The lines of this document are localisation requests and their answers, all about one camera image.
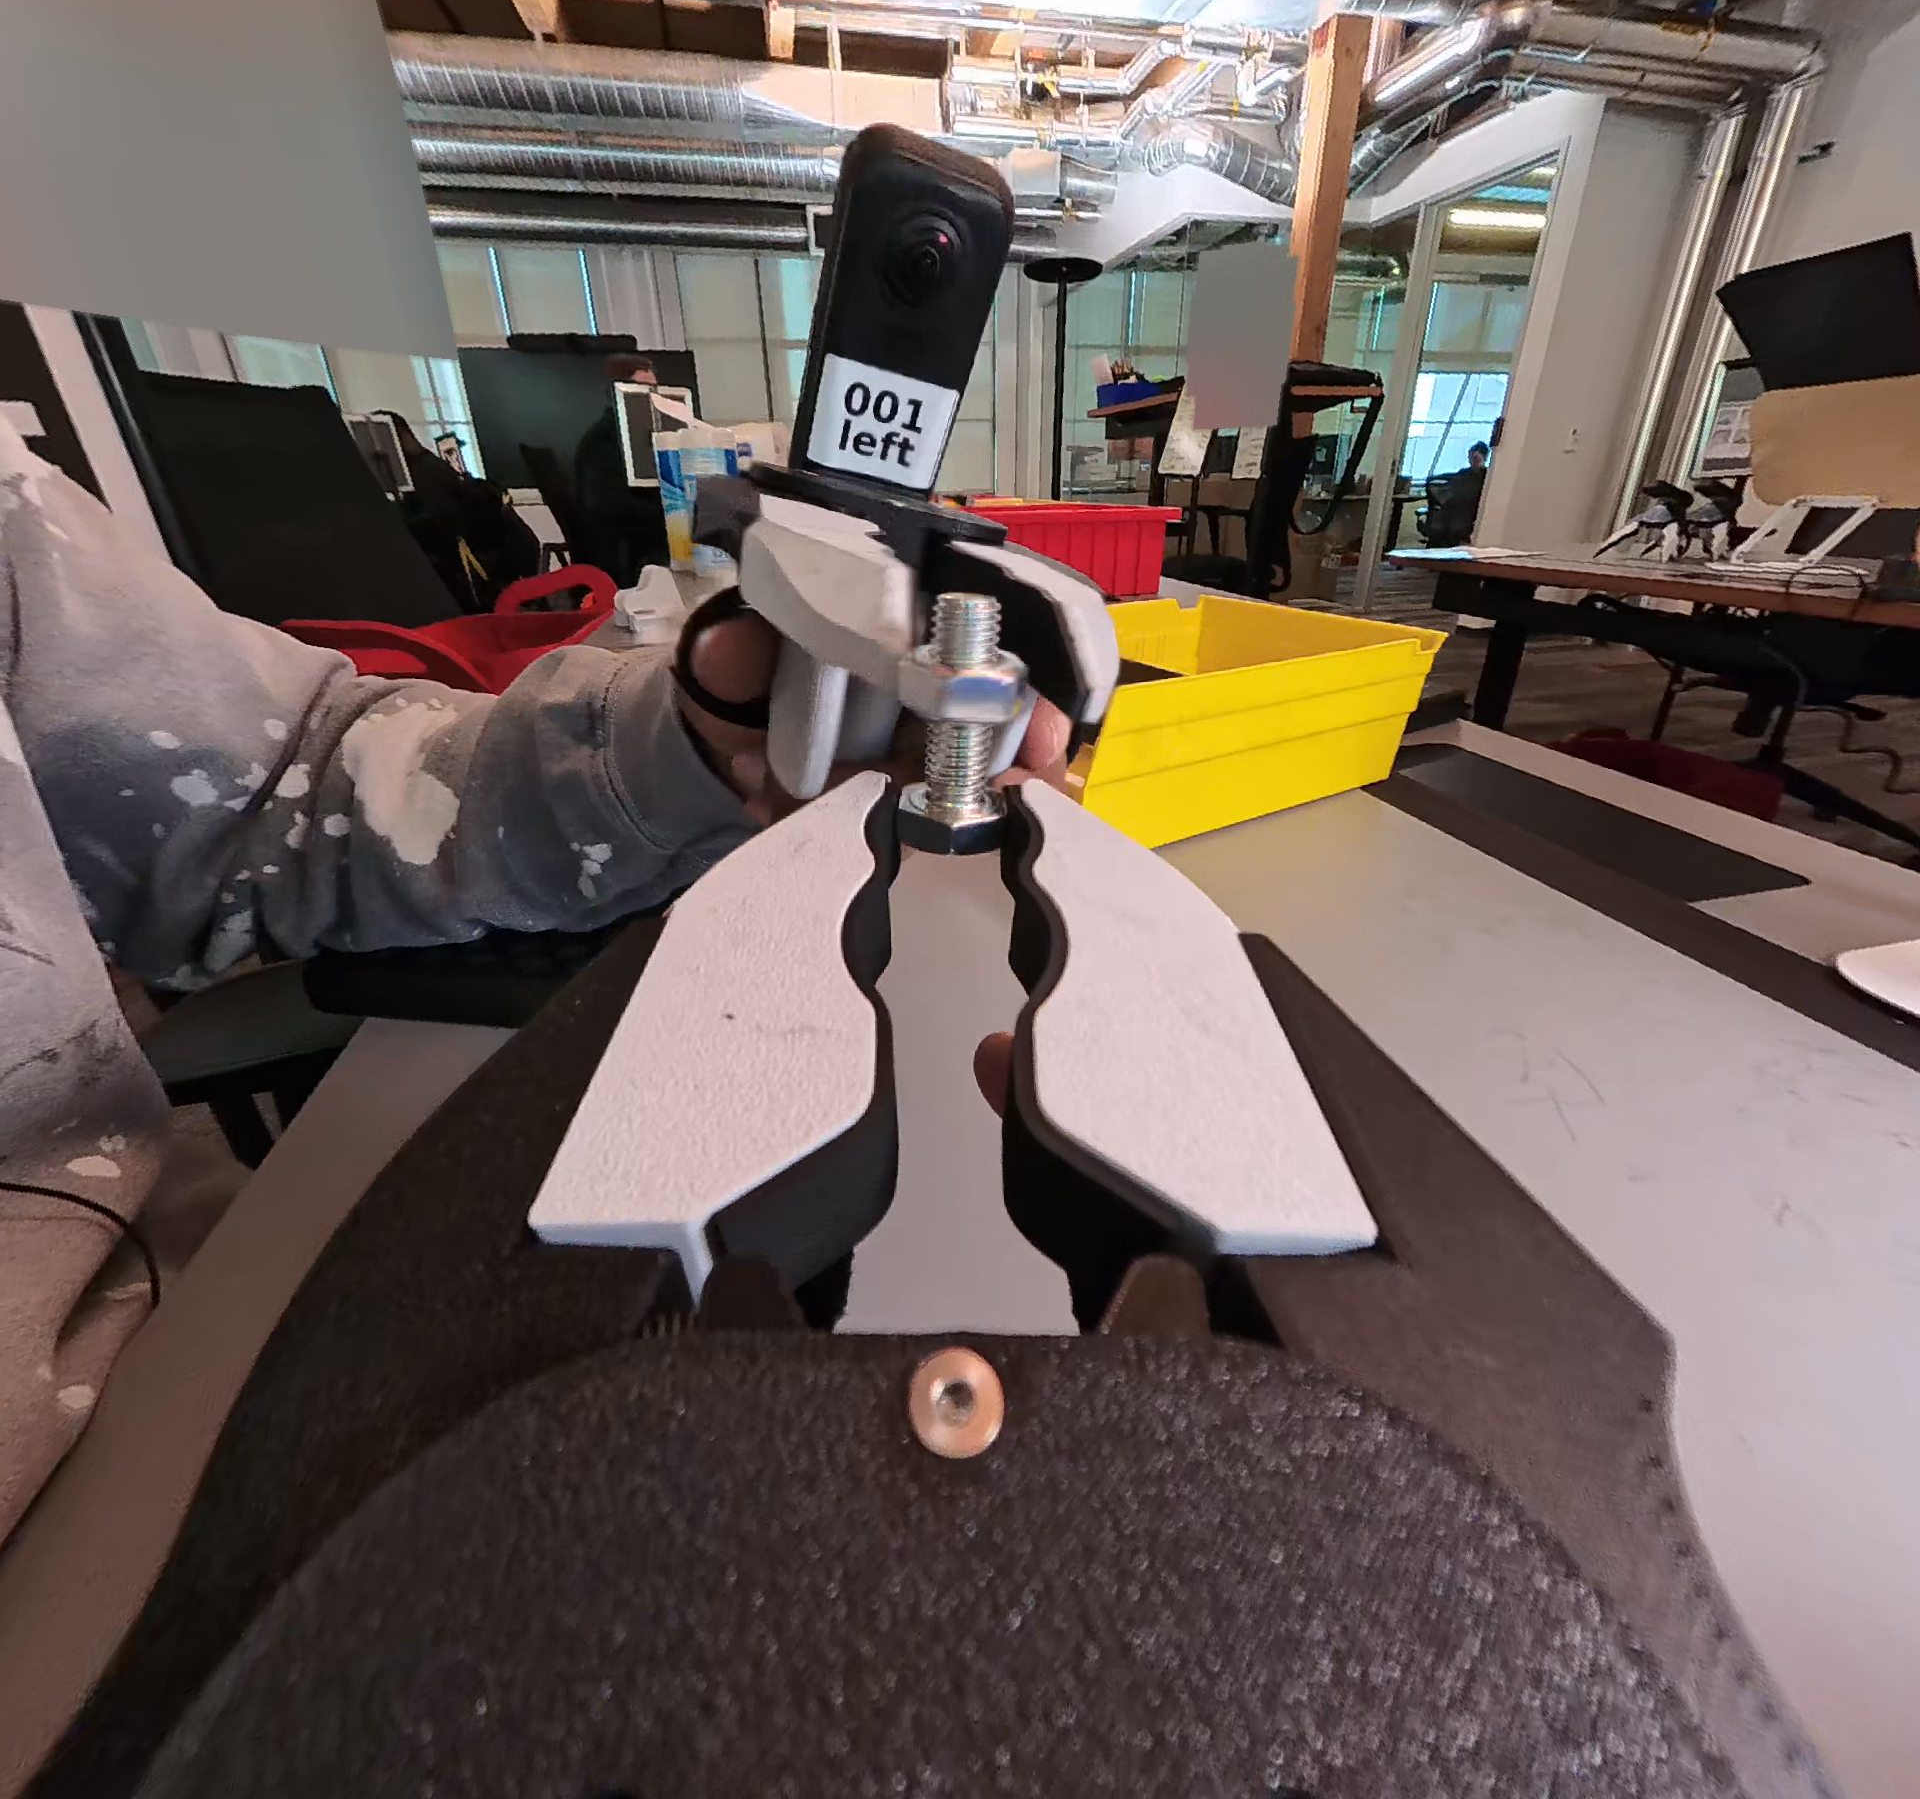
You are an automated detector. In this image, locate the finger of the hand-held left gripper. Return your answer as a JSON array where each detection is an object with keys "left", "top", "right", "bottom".
[
  {"left": 931, "top": 545, "right": 1123, "bottom": 755},
  {"left": 740, "top": 494, "right": 923, "bottom": 680}
]

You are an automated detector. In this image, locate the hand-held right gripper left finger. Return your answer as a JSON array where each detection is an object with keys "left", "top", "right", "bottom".
[{"left": 528, "top": 770, "right": 904, "bottom": 1302}]

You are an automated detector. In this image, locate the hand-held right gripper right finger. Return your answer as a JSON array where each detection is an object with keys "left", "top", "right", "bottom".
[{"left": 1001, "top": 777, "right": 1380, "bottom": 1256}]

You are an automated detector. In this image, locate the silver hex bolt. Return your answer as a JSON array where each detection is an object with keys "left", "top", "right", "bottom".
[{"left": 898, "top": 593, "right": 1009, "bottom": 859}]

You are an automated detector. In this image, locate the yellow plastic bin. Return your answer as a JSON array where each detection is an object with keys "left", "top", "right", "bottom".
[{"left": 1067, "top": 593, "right": 1447, "bottom": 851}]

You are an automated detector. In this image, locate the person's left forearm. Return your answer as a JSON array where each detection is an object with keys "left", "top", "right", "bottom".
[{"left": 150, "top": 630, "right": 758, "bottom": 998}]

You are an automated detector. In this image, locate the red plastic bin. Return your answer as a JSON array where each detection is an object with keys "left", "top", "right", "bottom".
[{"left": 968, "top": 497, "right": 1185, "bottom": 595}]

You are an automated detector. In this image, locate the wipes canister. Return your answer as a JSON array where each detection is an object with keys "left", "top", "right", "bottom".
[{"left": 655, "top": 427, "right": 748, "bottom": 574}]

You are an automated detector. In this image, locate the black floor lamp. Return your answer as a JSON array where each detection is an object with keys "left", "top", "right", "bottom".
[{"left": 1024, "top": 258, "right": 1104, "bottom": 499}]

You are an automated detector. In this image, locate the black mesh armrest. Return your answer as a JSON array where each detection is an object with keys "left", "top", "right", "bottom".
[{"left": 304, "top": 913, "right": 669, "bottom": 1030}]

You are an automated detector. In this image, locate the red tote bag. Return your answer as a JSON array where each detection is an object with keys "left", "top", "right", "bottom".
[{"left": 282, "top": 566, "right": 619, "bottom": 699}]

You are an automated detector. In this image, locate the black gold jacket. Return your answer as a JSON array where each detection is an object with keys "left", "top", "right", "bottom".
[{"left": 368, "top": 412, "right": 545, "bottom": 616}]

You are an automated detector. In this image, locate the black standing desk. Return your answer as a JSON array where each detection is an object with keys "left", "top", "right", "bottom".
[{"left": 1092, "top": 362, "right": 1384, "bottom": 601}]

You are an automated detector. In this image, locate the wooden pillar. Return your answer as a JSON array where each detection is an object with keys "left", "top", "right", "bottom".
[{"left": 1289, "top": 13, "right": 1375, "bottom": 369}]

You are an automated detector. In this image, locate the red floor bin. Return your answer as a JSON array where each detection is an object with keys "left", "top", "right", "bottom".
[{"left": 1551, "top": 727, "right": 1786, "bottom": 828}]

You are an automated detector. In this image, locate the wooden table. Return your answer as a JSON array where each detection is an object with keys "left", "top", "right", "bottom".
[{"left": 1387, "top": 545, "right": 1920, "bottom": 819}]

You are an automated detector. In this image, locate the grey splattered sweatshirt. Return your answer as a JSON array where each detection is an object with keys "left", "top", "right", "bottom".
[{"left": 0, "top": 420, "right": 390, "bottom": 1548}]

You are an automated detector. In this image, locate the fiducial marker sign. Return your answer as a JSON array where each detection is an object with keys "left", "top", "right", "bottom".
[{"left": 0, "top": 303, "right": 152, "bottom": 511}]

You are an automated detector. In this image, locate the black light flag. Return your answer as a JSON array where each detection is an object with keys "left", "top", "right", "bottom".
[{"left": 1712, "top": 230, "right": 1920, "bottom": 398}]

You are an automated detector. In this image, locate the silver ventilation duct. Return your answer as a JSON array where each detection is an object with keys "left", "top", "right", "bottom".
[{"left": 386, "top": 28, "right": 961, "bottom": 129}]

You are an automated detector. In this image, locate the thin black cable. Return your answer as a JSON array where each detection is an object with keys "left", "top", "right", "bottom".
[{"left": 0, "top": 1182, "right": 162, "bottom": 1321}]

